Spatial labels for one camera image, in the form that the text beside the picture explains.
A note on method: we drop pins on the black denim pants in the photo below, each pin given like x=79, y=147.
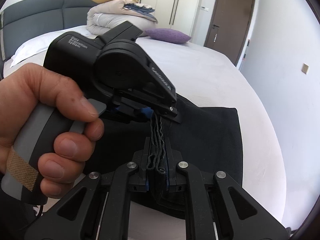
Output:
x=207, y=137

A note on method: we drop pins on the person's left hand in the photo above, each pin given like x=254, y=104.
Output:
x=20, y=93

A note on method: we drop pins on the white pillow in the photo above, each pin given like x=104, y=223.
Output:
x=34, y=46

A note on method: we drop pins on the folded beige duvet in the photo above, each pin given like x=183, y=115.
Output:
x=108, y=15

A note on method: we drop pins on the purple pillow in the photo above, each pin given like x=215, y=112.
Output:
x=168, y=35

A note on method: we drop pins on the dark grey headboard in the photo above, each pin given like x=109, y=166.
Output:
x=28, y=19

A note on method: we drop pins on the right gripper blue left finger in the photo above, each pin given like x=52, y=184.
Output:
x=139, y=182

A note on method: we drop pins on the beige wall switch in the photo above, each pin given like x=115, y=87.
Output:
x=305, y=68

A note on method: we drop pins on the brown door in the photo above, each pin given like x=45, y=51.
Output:
x=229, y=27

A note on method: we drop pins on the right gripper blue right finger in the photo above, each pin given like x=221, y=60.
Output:
x=176, y=180

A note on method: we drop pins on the folded blue clothes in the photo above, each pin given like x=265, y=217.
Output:
x=142, y=10

